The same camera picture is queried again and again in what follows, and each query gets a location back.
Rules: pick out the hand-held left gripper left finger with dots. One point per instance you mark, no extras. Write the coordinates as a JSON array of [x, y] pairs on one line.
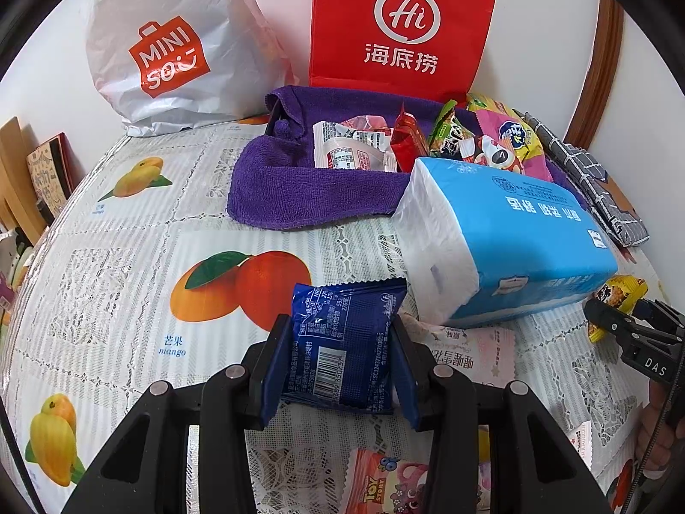
[[273, 372]]

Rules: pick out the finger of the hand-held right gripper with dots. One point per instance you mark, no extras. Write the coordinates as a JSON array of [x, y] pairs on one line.
[[663, 313], [610, 321]]

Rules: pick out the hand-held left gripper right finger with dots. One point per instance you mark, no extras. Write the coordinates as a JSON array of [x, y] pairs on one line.
[[404, 380]]

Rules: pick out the dark blue snack packet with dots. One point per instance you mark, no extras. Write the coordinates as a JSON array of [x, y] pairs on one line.
[[342, 342]]

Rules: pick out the purple towel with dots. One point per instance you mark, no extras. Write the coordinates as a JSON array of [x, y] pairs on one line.
[[278, 187]]

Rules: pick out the white cartoon snack packet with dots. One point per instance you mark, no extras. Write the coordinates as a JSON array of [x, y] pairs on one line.
[[492, 158]]

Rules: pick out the white and pink snack packet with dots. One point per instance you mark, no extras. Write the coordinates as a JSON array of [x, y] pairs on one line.
[[348, 144]]

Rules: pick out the red snack packet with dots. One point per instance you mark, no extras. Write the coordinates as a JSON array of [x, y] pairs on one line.
[[409, 139]]

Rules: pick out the green snack packet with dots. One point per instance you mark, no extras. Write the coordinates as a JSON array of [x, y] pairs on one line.
[[449, 131]]

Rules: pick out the person's right hand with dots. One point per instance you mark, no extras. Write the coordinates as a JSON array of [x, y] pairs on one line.
[[655, 428]]

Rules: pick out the pale pink snack packet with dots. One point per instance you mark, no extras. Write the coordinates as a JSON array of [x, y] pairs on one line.
[[476, 353]]

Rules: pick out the pink cartoon print packet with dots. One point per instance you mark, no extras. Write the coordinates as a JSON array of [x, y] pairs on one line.
[[385, 484]]

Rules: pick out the blue tissue pack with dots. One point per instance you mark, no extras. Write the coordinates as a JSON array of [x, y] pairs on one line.
[[514, 235]]

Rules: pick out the grey checked folded cloth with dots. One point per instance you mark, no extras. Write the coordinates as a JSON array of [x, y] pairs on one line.
[[599, 193]]

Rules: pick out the fruit print tablecloth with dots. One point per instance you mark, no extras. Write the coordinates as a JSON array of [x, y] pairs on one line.
[[134, 289]]

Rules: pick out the pink and yellow snack packet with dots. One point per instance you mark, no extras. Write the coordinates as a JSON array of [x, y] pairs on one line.
[[514, 139]]

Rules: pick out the yellow chip bag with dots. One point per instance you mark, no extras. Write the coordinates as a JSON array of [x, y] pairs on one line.
[[487, 104]]

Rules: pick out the wooden headboard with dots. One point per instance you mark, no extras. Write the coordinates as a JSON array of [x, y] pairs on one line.
[[16, 171]]

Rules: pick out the white plastic shopping bag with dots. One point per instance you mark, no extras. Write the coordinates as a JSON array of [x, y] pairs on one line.
[[176, 37]]

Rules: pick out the red paper bag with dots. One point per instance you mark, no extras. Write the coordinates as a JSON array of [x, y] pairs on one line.
[[401, 27]]

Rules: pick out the brown wooden door frame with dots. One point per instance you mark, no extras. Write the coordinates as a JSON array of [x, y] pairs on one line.
[[602, 64]]

